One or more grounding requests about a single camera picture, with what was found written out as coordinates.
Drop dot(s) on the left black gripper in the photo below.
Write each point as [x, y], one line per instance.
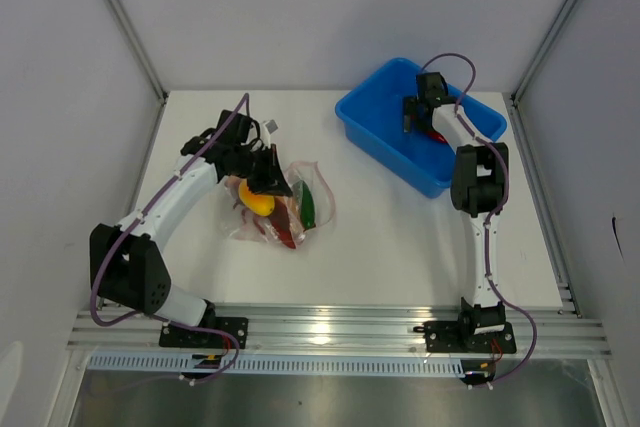
[272, 181]

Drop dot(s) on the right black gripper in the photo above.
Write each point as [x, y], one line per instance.
[409, 108]

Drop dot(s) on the red toy chili pepper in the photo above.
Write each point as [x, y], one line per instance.
[439, 138]

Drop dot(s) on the yellow orange toy fruit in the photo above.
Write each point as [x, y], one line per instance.
[260, 204]

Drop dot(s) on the red toy lobster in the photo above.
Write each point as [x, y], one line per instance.
[264, 232]

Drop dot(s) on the clear zip top bag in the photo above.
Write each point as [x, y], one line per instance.
[309, 172]

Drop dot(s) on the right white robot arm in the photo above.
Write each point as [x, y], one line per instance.
[478, 191]

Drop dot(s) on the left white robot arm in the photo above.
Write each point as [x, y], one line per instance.
[126, 259]

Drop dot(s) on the blue plastic bin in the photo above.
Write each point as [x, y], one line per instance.
[373, 118]

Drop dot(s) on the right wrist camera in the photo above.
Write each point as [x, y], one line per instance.
[431, 85]

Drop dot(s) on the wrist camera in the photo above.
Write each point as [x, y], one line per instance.
[267, 129]
[431, 85]

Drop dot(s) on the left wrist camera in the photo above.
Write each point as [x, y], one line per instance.
[267, 129]

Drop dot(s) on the aluminium rail frame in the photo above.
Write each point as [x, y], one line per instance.
[353, 331]

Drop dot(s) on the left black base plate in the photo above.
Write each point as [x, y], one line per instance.
[173, 336]

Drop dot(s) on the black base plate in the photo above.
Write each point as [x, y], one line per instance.
[448, 337]
[173, 336]

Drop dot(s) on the slotted cable duct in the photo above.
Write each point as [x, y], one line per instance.
[279, 364]

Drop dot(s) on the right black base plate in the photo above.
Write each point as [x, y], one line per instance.
[448, 337]

